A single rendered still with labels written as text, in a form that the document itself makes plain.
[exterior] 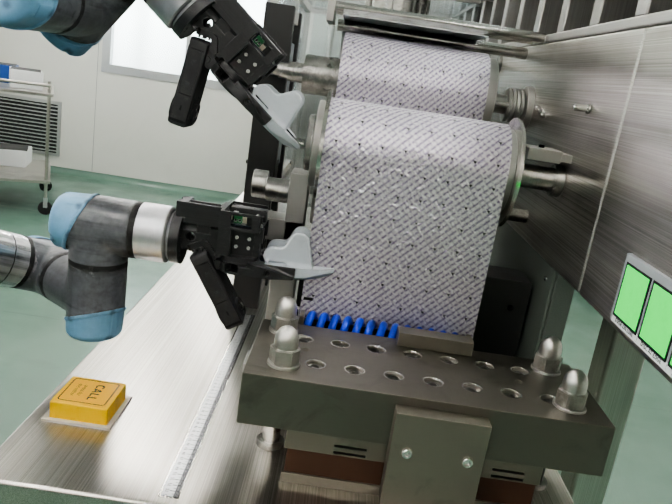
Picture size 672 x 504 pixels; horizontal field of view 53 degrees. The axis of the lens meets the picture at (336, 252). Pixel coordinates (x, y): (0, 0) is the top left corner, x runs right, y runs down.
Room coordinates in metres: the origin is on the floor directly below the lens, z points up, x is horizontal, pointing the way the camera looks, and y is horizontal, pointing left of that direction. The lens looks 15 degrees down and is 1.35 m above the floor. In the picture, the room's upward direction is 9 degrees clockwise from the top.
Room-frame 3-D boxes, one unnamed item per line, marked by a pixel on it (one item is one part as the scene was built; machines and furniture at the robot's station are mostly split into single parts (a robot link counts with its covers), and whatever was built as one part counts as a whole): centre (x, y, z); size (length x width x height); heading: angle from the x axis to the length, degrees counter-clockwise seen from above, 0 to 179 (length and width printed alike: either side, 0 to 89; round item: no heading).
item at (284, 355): (0.68, 0.04, 1.05); 0.04 x 0.04 x 0.04
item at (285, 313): (0.77, 0.05, 1.05); 0.04 x 0.04 x 0.04
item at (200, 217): (0.84, 0.15, 1.12); 0.12 x 0.08 x 0.09; 91
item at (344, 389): (0.72, -0.12, 1.00); 0.40 x 0.16 x 0.06; 91
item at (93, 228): (0.84, 0.31, 1.11); 0.11 x 0.08 x 0.09; 91
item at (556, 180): (0.91, -0.25, 1.25); 0.07 x 0.04 x 0.04; 91
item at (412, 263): (0.84, -0.08, 1.11); 0.23 x 0.01 x 0.18; 91
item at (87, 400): (0.74, 0.27, 0.91); 0.07 x 0.07 x 0.02; 1
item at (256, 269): (0.82, 0.09, 1.09); 0.09 x 0.05 x 0.02; 89
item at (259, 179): (0.94, 0.12, 1.18); 0.04 x 0.02 x 0.04; 1
